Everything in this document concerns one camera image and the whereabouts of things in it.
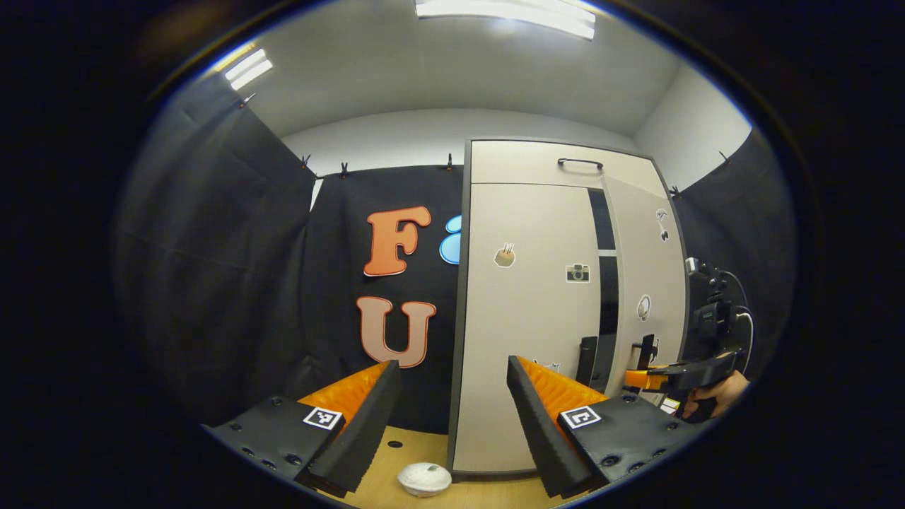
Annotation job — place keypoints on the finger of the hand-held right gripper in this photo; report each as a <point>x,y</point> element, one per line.
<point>643,379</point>

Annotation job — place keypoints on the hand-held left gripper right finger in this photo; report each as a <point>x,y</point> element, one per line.
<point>537,431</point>

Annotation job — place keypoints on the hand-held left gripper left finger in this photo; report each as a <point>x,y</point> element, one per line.
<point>368,431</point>

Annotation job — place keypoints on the cabinet door with camera sticker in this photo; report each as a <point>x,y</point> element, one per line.
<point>523,332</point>

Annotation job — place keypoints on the cabinet door with cherry sticker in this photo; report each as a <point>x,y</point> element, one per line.
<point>647,247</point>

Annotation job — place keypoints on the beige double-door shoe cabinet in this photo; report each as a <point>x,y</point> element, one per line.
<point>523,164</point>

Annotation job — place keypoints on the beige cabinet drawer front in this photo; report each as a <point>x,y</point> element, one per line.
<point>523,164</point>

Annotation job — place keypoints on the white round bowl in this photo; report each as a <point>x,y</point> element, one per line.
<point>424,478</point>

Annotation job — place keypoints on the black backdrop cloth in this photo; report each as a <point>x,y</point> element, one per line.
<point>212,283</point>

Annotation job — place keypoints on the large ceiling light panel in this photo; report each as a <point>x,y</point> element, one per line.
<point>505,15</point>

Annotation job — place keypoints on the small ceiling light panel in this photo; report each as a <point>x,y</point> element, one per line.
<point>249,69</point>

